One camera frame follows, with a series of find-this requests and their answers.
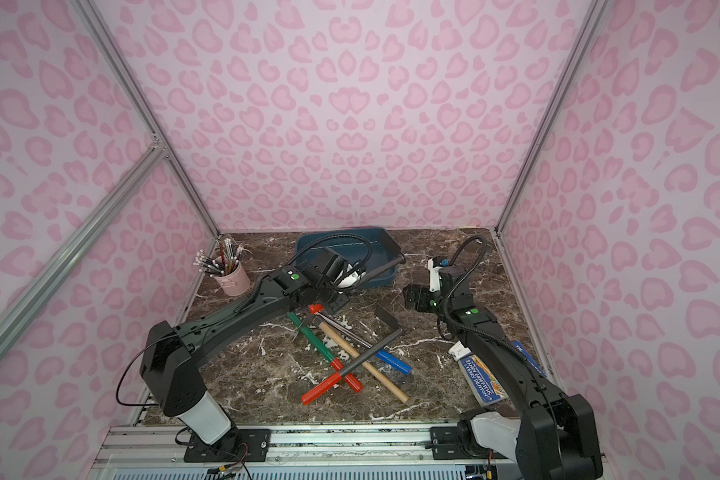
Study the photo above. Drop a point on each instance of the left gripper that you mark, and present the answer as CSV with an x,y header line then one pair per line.
x,y
333,298

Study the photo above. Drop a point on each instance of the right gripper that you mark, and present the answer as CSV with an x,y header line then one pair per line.
x,y
418,297

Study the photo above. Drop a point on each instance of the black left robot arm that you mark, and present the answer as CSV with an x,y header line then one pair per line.
x,y
171,362

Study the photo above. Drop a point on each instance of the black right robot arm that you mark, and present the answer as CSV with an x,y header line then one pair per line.
x,y
554,435

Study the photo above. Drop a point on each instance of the teal plastic storage box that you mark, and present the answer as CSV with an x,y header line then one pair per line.
x,y
356,258

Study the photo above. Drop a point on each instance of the pink pen cup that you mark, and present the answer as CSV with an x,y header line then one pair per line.
x,y
235,283

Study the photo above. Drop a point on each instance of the pens bundle in cup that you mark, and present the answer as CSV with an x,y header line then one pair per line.
x,y
225,260

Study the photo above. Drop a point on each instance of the blue printed booklet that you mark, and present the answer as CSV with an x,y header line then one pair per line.
x,y
482,382

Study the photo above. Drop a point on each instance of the wooden handled tool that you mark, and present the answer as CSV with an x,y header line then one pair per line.
x,y
378,375

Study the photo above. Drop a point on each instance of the green handled garden tool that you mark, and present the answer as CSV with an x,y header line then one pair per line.
x,y
350,379

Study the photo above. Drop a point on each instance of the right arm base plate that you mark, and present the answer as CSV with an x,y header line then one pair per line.
x,y
458,443

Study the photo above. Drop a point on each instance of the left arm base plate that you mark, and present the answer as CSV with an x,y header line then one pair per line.
x,y
247,444

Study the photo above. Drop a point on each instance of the aluminium front rail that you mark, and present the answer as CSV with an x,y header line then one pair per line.
x,y
297,451

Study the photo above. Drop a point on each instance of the left aluminium frame strut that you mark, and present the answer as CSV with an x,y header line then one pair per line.
x,y
15,319

